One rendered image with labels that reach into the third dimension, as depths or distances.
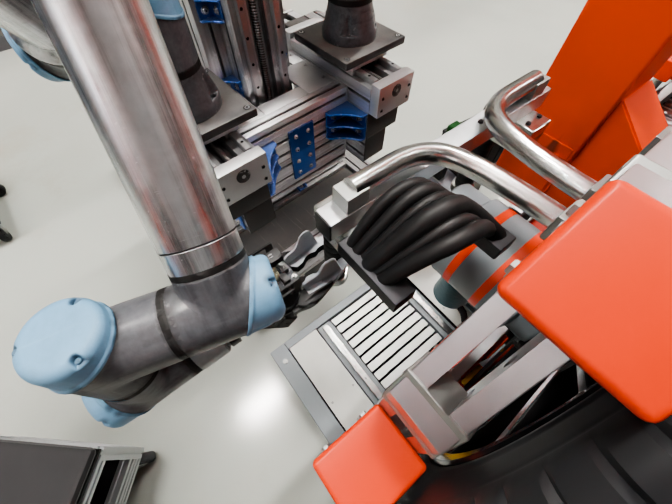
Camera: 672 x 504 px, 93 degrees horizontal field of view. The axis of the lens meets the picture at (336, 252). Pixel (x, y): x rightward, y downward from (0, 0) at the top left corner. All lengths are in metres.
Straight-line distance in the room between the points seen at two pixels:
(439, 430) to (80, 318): 0.31
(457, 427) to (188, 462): 1.14
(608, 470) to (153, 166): 0.34
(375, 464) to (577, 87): 0.83
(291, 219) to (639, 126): 1.05
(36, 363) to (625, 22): 0.97
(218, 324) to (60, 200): 1.90
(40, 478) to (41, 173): 1.65
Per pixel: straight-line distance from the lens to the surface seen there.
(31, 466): 1.18
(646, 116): 1.00
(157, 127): 0.29
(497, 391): 0.28
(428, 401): 0.29
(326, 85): 1.04
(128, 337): 0.34
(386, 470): 0.38
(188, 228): 0.30
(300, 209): 1.36
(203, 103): 0.79
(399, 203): 0.30
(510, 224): 0.48
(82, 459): 1.11
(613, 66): 0.91
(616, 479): 0.23
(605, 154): 0.98
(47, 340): 0.35
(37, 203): 2.25
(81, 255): 1.88
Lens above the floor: 1.26
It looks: 58 degrees down
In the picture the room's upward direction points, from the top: straight up
